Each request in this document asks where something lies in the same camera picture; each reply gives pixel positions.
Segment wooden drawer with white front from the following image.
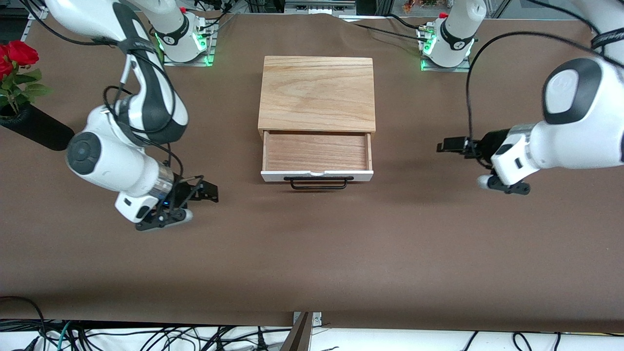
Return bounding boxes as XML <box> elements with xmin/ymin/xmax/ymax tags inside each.
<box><xmin>261</xmin><ymin>131</ymin><xmax>374</xmax><ymax>183</ymax></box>

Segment light wooden drawer cabinet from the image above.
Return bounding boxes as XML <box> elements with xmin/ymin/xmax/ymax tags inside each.
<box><xmin>257</xmin><ymin>55</ymin><xmax>377</xmax><ymax>143</ymax></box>

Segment brown table cover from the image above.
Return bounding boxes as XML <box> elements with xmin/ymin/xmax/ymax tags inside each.
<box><xmin>0</xmin><ymin>12</ymin><xmax>624</xmax><ymax>333</ymax></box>

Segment black ribbed vase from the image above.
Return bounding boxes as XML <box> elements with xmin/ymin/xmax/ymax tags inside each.
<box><xmin>0</xmin><ymin>103</ymin><xmax>75</xmax><ymax>151</ymax></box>

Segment grey slanted beam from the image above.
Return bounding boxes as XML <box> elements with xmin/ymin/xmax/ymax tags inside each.
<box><xmin>279</xmin><ymin>312</ymin><xmax>313</xmax><ymax>351</ymax></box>

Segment red roses with green leaves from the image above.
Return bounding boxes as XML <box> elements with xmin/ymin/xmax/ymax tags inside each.
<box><xmin>0</xmin><ymin>40</ymin><xmax>52</xmax><ymax>117</ymax></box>

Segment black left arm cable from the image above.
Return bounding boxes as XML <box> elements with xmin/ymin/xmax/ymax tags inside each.
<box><xmin>466</xmin><ymin>32</ymin><xmax>607</xmax><ymax>147</ymax></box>

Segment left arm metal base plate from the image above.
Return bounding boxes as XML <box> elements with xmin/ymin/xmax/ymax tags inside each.
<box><xmin>420</xmin><ymin>24</ymin><xmax>472</xmax><ymax>72</ymax></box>

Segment black metal drawer handle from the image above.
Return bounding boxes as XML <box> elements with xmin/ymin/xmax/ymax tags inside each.
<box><xmin>283</xmin><ymin>176</ymin><xmax>354</xmax><ymax>190</ymax></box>

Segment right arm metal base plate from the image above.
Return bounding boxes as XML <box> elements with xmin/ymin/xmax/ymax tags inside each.
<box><xmin>162</xmin><ymin>19</ymin><xmax>216</xmax><ymax>67</ymax></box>

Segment black cable on table cover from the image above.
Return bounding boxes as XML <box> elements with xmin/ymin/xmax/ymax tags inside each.
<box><xmin>340</xmin><ymin>14</ymin><xmax>426</xmax><ymax>40</ymax></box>

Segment black looped floor cable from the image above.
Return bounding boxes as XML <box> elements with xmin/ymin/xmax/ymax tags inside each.
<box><xmin>0</xmin><ymin>295</ymin><xmax>48</xmax><ymax>351</ymax></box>

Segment teal floor cable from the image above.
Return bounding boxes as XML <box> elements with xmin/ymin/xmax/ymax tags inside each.
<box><xmin>57</xmin><ymin>321</ymin><xmax>73</xmax><ymax>351</ymax></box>

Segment small metal clamp bracket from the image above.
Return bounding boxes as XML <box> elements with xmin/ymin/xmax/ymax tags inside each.
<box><xmin>292</xmin><ymin>311</ymin><xmax>323</xmax><ymax>327</ymax></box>

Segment black thin floor cable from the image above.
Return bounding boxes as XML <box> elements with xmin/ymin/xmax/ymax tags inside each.
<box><xmin>512</xmin><ymin>331</ymin><xmax>561</xmax><ymax>351</ymax></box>

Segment aluminium frame rail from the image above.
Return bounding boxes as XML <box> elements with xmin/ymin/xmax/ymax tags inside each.
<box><xmin>284</xmin><ymin>0</ymin><xmax>358</xmax><ymax>16</ymax></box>

